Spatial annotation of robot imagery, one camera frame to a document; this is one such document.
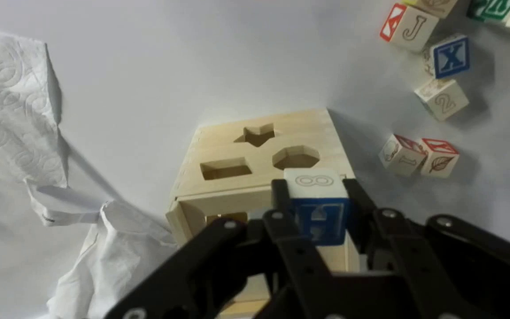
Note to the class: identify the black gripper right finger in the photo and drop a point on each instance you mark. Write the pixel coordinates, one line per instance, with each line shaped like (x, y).
(443, 267)

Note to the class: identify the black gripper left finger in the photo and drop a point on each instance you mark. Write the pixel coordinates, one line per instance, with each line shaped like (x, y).
(248, 267)

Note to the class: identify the blue and white letter cube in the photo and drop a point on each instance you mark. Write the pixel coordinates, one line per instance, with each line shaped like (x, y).
(317, 207)

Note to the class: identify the wooden shape sorting box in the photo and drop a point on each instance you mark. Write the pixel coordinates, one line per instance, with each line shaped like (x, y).
(255, 160)

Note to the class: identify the red and cream letter block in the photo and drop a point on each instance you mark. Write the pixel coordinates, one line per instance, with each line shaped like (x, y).
(400, 155)
(409, 28)

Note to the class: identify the blue letter block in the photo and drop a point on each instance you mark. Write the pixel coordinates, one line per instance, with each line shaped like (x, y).
(450, 58)

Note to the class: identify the white paper towel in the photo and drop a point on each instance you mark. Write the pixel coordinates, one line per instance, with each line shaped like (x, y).
(18, 148)

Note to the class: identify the green letter block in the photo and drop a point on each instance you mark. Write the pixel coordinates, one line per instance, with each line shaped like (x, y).
(491, 10)

